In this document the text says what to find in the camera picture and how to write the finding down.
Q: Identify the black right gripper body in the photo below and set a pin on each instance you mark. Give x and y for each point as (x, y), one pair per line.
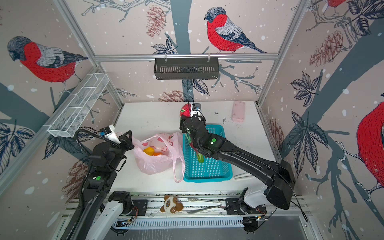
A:
(186, 124)

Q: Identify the white wire mesh shelf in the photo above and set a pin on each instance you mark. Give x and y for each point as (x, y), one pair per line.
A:
(81, 102)

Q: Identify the orange fruit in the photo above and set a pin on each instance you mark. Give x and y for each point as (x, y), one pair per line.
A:
(151, 152)

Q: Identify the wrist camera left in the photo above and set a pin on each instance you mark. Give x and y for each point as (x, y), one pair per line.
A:
(110, 134)

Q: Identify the pink white tweezers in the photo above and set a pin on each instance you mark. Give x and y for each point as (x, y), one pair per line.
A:
(242, 176)

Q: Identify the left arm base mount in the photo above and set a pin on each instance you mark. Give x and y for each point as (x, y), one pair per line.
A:
(138, 208)

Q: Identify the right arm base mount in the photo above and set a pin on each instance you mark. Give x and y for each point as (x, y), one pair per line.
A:
(237, 207)

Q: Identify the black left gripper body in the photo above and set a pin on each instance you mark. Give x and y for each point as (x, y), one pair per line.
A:
(119, 151)

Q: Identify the red dragon fruit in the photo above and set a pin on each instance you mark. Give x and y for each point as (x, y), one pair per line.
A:
(200, 157)

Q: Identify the pink plastic bag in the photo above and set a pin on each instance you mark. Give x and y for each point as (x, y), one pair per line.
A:
(171, 145)

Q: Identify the horizontal aluminium frame bar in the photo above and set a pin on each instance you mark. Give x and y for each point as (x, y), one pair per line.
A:
(149, 58)

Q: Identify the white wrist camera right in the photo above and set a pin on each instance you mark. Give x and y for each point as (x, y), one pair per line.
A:
(196, 110)

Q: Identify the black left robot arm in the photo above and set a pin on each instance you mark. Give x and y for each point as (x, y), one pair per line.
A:
(101, 174)

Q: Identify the metal tongs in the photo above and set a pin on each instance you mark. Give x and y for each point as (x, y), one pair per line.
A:
(214, 204)

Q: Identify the black hanging wire basket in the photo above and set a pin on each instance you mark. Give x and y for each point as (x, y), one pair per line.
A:
(187, 69)

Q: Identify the teal plastic basket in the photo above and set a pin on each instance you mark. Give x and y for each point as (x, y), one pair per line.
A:
(209, 171)

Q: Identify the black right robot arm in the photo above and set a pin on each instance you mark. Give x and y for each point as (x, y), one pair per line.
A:
(278, 177)

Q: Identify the brown white plush toy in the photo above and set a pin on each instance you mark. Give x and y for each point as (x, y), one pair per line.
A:
(171, 205)

